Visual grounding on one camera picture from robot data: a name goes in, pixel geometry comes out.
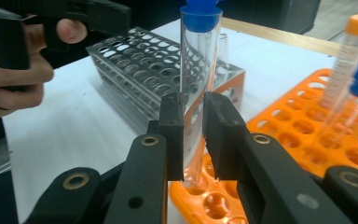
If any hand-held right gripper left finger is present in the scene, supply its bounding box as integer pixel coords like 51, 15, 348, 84
147, 91, 185, 182

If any orange-capped plastic tube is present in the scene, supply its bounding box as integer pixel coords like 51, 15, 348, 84
320, 13, 358, 110

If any black cabinet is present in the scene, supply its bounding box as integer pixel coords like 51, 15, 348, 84
220, 0, 323, 35

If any metal test tube rack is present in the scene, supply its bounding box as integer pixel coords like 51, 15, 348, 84
86, 26, 246, 132

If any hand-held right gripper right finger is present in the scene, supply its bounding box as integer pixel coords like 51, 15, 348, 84
202, 91, 250, 182

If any orange plastic test tube rack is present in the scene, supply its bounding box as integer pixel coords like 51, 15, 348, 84
169, 68, 358, 224

